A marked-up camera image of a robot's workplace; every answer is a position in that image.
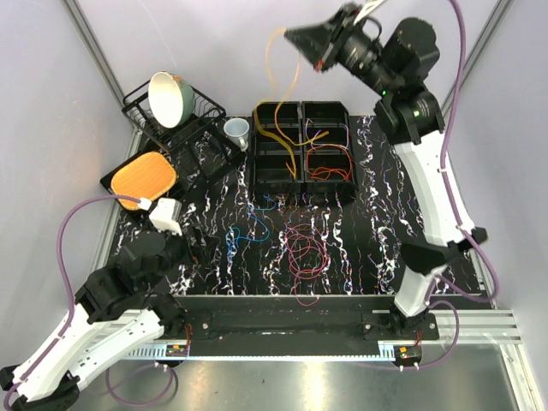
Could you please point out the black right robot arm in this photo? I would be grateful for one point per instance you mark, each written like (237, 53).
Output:
(410, 117)

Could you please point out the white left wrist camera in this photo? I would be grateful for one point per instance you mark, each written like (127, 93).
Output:
(163, 214)

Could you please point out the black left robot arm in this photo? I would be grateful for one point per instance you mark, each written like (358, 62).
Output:
(112, 314)

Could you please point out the white measuring cup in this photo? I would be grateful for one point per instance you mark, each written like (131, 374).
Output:
(237, 131)

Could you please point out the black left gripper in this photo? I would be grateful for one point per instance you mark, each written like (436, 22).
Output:
(204, 253)

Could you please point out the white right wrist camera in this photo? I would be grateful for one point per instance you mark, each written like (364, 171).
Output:
(368, 7)

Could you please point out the white and green bowl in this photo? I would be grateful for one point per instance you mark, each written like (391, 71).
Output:
(171, 99)

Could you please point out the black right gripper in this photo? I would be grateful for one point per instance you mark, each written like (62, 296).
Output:
(317, 41)

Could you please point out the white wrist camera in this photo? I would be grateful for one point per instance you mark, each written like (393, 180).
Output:
(163, 214)
(368, 7)

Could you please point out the black wire dish rack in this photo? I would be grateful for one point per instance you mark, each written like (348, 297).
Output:
(197, 142)

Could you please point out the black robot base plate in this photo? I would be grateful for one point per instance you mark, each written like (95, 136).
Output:
(284, 328)

